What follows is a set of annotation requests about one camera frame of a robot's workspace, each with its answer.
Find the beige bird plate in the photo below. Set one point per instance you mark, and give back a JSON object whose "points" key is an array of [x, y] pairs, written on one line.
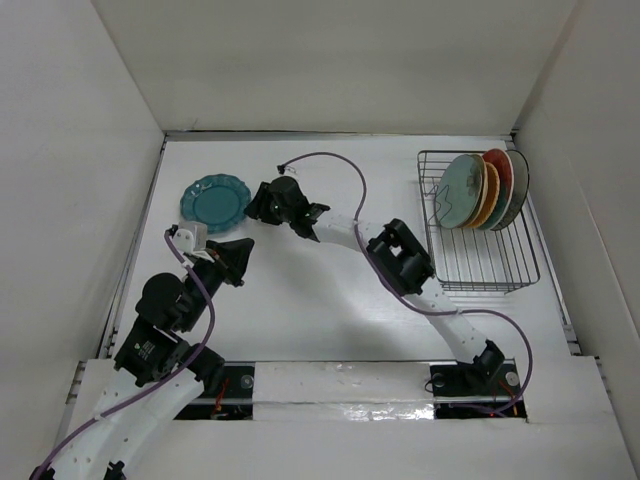
{"points": [[486, 190]]}

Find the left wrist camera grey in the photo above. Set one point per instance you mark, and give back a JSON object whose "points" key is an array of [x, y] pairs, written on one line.
{"points": [[189, 237]]}

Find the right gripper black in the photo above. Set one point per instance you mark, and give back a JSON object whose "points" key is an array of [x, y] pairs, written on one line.
{"points": [[258, 208]]}

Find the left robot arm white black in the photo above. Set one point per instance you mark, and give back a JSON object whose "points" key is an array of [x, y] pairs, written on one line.
{"points": [[156, 373]]}

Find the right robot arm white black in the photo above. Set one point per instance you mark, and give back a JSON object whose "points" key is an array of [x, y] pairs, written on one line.
{"points": [[401, 263]]}

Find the dark teal scalloped plate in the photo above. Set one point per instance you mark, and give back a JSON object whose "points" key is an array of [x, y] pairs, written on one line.
{"points": [[217, 201]]}

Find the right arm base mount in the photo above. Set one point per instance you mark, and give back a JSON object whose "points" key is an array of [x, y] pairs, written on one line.
{"points": [[456, 398]]}

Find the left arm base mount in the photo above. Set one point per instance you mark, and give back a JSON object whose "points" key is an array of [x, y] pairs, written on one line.
{"points": [[232, 400]]}

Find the grey tree plate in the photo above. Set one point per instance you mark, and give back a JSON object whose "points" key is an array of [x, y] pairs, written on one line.
{"points": [[521, 180]]}

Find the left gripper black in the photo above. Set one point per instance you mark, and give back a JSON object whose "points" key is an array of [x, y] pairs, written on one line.
{"points": [[232, 257]]}

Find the orange woven plate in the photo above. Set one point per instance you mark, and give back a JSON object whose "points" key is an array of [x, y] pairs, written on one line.
{"points": [[493, 192]]}

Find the black wire dish rack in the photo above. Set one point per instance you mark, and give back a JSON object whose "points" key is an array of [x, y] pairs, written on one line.
{"points": [[470, 260]]}

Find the red plate blue flower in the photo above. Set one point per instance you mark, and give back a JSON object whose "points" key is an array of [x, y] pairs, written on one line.
{"points": [[503, 164]]}

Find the light blue flower plate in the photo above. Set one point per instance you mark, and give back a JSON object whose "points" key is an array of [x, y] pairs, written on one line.
{"points": [[459, 191]]}

